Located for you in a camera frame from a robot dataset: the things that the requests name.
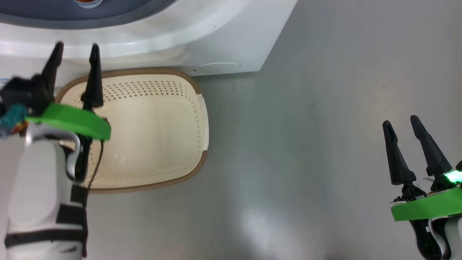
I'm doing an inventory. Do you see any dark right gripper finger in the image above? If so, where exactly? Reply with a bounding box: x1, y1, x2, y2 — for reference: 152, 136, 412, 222
383, 121, 417, 185
410, 115, 453, 177

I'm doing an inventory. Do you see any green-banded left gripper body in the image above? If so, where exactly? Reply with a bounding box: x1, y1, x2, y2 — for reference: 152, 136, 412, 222
25, 103, 111, 183

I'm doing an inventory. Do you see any cream basket with brown rim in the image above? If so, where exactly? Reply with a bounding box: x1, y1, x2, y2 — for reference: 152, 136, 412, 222
54, 67, 210, 195

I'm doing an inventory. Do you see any thin black cable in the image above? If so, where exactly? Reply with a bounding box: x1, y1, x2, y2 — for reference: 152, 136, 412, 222
87, 140, 105, 190

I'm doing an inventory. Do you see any teal braided cable bundle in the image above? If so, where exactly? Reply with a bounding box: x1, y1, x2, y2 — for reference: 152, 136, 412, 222
0, 104, 29, 139

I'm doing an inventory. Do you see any round white filter cover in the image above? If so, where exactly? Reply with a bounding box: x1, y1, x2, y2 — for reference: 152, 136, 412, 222
189, 62, 241, 75

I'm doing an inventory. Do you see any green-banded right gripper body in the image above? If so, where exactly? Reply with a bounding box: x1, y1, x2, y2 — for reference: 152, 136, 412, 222
391, 162, 462, 260

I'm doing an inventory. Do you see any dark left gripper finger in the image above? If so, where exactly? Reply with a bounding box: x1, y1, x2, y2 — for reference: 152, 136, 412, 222
80, 43, 104, 111
32, 42, 65, 107

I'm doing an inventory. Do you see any white front-load washing machine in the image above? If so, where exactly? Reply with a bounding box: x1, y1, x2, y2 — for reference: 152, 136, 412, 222
0, 0, 298, 91

